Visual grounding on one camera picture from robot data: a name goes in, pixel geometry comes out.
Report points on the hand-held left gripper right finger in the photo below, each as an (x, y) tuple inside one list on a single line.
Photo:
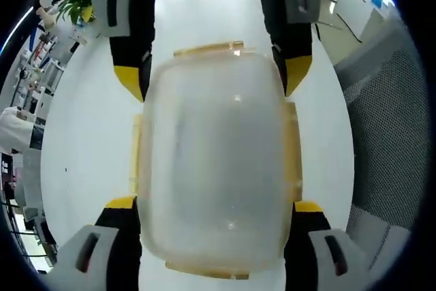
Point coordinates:
[(313, 236)]

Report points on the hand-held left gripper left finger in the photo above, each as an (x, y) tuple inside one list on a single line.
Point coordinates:
[(116, 236)]

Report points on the clear plastic container lid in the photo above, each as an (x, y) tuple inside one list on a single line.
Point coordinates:
[(218, 154)]

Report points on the grey mesh office chair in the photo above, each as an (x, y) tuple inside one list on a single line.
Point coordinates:
[(381, 134)]

